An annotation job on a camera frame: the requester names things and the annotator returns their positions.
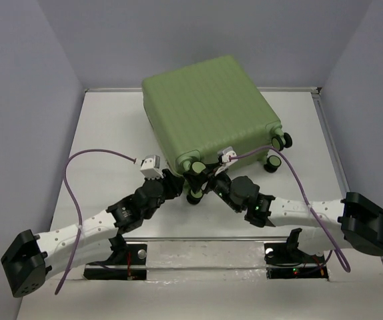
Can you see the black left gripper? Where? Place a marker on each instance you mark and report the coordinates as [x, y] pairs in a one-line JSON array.
[[172, 183]]

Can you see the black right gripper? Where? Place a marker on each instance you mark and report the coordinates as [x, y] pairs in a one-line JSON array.
[[197, 180]]

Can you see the green suitcase blue lining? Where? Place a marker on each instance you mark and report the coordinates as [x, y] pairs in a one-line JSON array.
[[199, 110]]

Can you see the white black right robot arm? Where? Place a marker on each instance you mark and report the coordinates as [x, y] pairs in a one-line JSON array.
[[352, 222]]

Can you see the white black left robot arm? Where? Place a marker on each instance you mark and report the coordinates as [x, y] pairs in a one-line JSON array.
[[31, 259]]

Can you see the green suitcase wheel front left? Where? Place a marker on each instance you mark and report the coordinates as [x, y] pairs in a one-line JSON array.
[[197, 168]]

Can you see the green suitcase wheel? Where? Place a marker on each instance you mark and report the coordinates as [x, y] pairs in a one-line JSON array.
[[194, 198], [197, 168]]

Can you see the green suitcase wheel front right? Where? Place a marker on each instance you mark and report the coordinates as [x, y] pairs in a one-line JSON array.
[[194, 198]]

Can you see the green suitcase wheel lid upper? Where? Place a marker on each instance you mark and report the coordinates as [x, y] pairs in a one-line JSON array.
[[272, 164]]

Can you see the green suitcase wheel lid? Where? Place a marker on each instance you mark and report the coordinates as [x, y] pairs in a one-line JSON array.
[[281, 142], [272, 164]]

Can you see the green suitcase wheel lid lower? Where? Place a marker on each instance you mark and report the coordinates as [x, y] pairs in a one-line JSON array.
[[281, 142]]

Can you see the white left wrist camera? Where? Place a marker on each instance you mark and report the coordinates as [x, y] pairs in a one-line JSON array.
[[150, 167]]

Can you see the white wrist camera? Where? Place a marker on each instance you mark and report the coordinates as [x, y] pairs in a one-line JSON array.
[[227, 157], [150, 167]]

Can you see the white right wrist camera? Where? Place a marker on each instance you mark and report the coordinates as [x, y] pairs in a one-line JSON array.
[[227, 157]]

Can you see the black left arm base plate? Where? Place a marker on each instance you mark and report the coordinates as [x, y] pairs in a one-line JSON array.
[[128, 264]]

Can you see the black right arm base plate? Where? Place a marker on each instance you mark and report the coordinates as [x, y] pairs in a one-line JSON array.
[[284, 264]]

